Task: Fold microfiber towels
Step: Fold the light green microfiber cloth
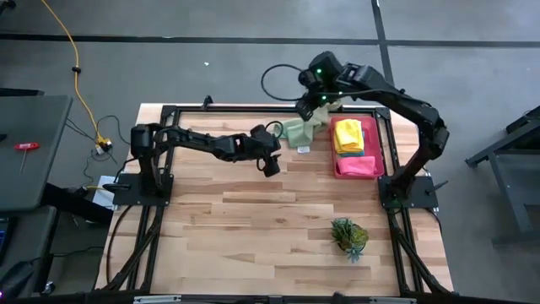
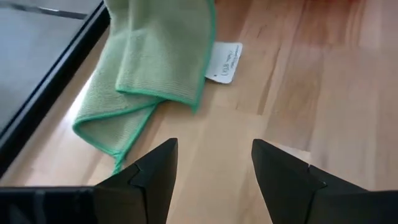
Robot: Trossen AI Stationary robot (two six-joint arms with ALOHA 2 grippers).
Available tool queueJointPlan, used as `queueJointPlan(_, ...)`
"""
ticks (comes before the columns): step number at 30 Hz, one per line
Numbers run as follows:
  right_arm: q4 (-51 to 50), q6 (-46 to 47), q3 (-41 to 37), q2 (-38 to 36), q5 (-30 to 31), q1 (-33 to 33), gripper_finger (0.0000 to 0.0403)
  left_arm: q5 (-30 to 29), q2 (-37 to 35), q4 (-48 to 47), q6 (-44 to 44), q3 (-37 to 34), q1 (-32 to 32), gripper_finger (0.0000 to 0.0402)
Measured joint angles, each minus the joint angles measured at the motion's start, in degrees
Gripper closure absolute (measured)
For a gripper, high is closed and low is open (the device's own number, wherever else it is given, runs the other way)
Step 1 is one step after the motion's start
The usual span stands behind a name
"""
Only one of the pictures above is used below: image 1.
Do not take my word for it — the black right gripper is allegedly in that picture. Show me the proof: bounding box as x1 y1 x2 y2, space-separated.
294 69 341 122

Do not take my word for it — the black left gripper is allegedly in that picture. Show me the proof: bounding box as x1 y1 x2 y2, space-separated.
229 133 283 178

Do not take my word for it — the light green microfiber towel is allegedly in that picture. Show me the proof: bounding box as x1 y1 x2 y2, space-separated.
278 100 343 155

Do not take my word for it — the yellow microfiber towel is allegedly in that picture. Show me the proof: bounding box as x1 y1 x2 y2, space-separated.
332 118 365 155

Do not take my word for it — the pink microfiber towel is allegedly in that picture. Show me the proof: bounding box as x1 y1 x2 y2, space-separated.
336 155 379 177

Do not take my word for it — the pink translucent plastic bin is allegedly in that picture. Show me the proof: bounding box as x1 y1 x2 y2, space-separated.
329 116 386 181

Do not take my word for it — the potted succulent plant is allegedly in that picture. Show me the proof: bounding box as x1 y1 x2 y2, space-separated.
330 217 370 263

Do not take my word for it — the white box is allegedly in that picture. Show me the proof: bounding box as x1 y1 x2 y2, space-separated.
91 175 120 211

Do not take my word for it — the grey metal stand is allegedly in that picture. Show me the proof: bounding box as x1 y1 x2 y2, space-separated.
465 105 540 237

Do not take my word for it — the grey side table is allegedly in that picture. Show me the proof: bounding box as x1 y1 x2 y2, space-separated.
0 95 73 212

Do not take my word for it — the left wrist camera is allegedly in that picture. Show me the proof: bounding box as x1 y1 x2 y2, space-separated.
251 124 273 144

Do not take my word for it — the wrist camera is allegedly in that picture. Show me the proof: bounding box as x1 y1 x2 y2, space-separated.
310 50 346 80
251 124 273 144

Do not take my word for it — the black left camera cable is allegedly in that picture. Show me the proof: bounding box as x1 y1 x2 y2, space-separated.
264 120 285 139

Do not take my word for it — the black camera cable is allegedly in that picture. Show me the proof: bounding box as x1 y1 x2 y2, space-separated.
260 63 305 103
264 120 285 139

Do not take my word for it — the black aluminium table frame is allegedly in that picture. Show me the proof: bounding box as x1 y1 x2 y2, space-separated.
94 95 456 304

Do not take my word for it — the black right camera cable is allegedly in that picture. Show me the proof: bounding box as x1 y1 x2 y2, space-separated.
260 63 305 103

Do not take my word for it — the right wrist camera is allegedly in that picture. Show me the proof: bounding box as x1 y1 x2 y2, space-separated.
310 50 346 80

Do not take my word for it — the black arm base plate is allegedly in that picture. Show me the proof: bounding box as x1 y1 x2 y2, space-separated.
378 175 440 209
111 172 175 207

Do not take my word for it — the yellow floor cable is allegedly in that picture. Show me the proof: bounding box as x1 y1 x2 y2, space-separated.
40 0 114 154

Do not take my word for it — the red-handled hex key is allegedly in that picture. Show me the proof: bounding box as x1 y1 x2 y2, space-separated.
13 142 41 176

